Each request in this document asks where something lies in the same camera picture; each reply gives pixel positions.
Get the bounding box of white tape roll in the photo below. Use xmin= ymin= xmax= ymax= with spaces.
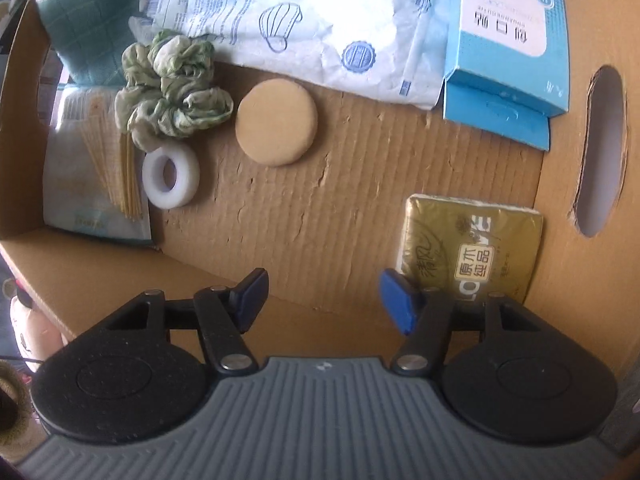
xmin=142 ymin=142 xmax=200 ymax=210

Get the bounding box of teal checked cloth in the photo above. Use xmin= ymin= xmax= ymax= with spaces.
xmin=36 ymin=0 xmax=139 ymax=87

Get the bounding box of blue bandage box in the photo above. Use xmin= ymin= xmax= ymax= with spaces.
xmin=442 ymin=0 xmax=570 ymax=152

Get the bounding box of cardboard box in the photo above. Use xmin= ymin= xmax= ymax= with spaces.
xmin=1 ymin=0 xmax=639 ymax=374

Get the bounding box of plush doll black hair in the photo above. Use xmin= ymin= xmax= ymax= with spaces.
xmin=2 ymin=278 xmax=68 ymax=373

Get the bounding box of green fabric scrunchie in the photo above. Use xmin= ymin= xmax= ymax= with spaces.
xmin=114 ymin=29 xmax=234 ymax=153

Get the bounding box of beige round powder puff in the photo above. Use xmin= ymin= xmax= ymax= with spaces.
xmin=235 ymin=78 xmax=318 ymax=167

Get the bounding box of surgical mask plastic bag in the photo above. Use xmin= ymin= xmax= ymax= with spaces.
xmin=129 ymin=0 xmax=450 ymax=110

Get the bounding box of gold tissue pack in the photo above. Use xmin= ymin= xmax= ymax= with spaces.
xmin=396 ymin=194 xmax=544 ymax=304

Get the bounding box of cotton swab packet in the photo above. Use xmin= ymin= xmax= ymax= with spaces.
xmin=42 ymin=84 xmax=153 ymax=246

